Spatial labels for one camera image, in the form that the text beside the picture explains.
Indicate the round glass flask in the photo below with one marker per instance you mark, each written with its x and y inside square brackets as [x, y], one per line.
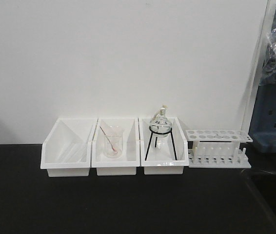
[160, 124]

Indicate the middle white plastic bin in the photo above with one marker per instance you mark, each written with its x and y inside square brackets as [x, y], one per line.
[128, 162]

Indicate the white test tube rack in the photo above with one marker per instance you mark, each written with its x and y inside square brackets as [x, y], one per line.
[218, 149]

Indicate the black wire tripod stand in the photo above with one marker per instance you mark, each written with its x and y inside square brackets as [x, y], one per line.
[161, 143]

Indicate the left white plastic bin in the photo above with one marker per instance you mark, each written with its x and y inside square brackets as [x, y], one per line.
[66, 152]

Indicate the clear glass beaker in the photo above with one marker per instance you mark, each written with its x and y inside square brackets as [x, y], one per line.
[115, 134]

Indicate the thin glass stirring rod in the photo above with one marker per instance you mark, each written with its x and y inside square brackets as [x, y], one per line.
[112, 147]

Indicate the right white plastic bin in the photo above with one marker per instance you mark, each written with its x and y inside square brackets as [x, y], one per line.
[162, 161]

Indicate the white plastic bin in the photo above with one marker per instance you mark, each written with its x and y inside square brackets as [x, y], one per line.
[128, 162]
[162, 161]
[66, 152]

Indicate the grey-blue pegboard drying rack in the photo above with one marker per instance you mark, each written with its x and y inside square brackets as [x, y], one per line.
[263, 123]

